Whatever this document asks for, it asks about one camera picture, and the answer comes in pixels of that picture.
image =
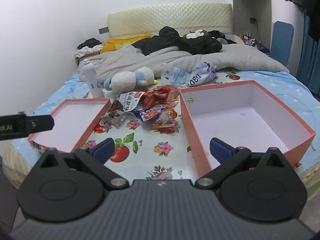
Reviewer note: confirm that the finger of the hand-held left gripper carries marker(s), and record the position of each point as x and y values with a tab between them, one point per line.
41	123

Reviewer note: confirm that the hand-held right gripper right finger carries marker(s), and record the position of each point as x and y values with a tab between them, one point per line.
220	150

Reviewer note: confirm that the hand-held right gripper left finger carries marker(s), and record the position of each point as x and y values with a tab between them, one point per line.
103	150

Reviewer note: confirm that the shallow pink box lid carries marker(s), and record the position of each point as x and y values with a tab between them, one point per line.
67	122

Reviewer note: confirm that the deep pink cardboard box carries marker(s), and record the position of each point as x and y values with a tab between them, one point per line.
250	120

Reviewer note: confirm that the pile of snack packets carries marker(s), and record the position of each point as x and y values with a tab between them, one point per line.
147	105

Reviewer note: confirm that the floral tablecloth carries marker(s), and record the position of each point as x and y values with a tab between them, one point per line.
150	152

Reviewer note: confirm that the white spray bottle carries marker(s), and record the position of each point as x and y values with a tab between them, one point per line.
91	77

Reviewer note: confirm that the brown cardboard box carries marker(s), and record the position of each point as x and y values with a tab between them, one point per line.
82	59

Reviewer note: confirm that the white and blue plush toy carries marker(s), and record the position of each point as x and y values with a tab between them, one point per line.
130	78

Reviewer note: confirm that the crumpled blue white plastic bag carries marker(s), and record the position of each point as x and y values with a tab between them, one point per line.
201	75

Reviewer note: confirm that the light blue bedsheet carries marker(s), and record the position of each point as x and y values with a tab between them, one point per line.
287	87

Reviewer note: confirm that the pile of folded clothes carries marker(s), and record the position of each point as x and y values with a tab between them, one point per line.
88	45

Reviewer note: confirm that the grey blanket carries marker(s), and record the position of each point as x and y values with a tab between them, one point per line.
195	57

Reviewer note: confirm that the row of small bottles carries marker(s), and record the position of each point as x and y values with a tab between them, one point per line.
247	39

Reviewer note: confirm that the black clothes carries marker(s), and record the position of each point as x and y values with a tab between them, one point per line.
175	42

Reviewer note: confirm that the blue padded chair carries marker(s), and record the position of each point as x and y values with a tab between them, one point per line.
281	42

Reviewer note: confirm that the blue curtain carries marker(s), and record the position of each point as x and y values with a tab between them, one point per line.
308	62

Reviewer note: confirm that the cream quilted headboard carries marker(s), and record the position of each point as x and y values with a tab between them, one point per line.
170	15

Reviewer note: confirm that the white cabinet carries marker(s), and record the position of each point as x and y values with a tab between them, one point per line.
250	0

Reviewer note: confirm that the dark hanging clothes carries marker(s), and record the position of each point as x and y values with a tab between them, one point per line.
308	2

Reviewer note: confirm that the grey wall plate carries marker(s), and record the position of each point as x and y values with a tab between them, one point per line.
103	30

